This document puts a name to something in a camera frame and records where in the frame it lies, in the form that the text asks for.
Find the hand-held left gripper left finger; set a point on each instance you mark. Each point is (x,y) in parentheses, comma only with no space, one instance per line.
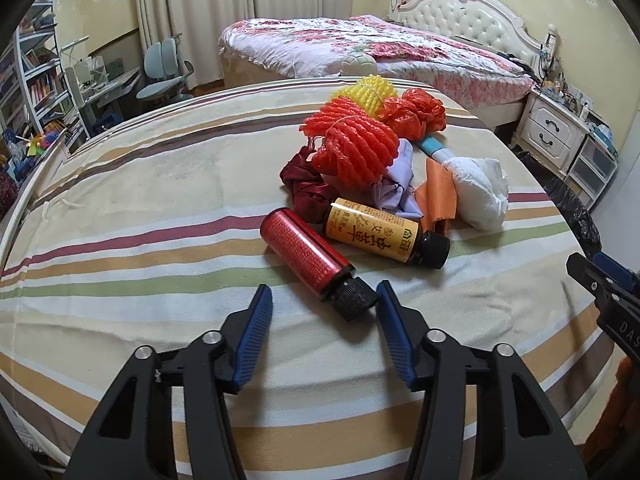
(252,330)

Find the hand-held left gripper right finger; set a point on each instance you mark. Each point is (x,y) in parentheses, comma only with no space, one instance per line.
(395,335)

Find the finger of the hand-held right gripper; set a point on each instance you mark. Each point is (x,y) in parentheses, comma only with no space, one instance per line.
(587,277)
(612,270)

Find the trash bin with black bag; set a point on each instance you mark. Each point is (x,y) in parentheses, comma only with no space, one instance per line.
(575,210)

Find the red bottle with black cap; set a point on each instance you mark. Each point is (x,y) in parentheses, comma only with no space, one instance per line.
(305,250)

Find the white plastic bag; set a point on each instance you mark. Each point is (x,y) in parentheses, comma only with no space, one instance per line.
(480,195)

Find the orange cloth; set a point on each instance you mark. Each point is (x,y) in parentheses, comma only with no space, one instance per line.
(437,195)

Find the purple cloth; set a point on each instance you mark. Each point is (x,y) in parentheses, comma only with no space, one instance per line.
(400,185)

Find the red foam fruit net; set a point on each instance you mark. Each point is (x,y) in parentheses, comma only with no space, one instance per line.
(335,112)
(355,150)

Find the light blue tube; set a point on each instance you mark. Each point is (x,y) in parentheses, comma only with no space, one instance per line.
(431,149)

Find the person's right forearm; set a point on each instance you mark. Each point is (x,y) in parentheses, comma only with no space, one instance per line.
(620,410)

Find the plastic drawer unit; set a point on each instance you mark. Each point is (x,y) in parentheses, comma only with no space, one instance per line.
(595,170)

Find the orange label bottle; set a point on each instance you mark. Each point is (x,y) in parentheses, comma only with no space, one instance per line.
(370,227)

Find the dark red cloth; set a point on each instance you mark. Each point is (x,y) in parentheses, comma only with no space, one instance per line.
(305,190)

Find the white nightstand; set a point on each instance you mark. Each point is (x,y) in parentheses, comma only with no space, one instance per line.
(550,130)

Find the striped tablecloth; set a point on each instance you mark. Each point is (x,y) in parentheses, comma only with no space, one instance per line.
(150,210)

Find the nightstand clutter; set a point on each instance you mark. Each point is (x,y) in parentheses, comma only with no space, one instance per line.
(562,90)

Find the red plastic bag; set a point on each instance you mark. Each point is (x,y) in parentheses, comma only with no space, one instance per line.
(410,115)

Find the yellow foam fruit net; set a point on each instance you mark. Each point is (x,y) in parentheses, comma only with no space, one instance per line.
(367,91)

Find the grey study desk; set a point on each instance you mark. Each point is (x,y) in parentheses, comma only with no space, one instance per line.
(107,87)

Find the pile of colourful toys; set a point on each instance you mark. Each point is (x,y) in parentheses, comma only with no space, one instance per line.
(35,147)

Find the grey office chair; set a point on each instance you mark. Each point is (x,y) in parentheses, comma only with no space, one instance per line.
(162,60)

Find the white bed with tufted headboard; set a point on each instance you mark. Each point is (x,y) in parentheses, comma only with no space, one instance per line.
(470,15)

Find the floral bedspread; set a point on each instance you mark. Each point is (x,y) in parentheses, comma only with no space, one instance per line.
(310,40)

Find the beige curtains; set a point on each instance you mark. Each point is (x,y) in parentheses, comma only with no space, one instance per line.
(210,15)

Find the white bookshelf with books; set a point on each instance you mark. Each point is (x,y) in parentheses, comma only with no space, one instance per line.
(35,80)

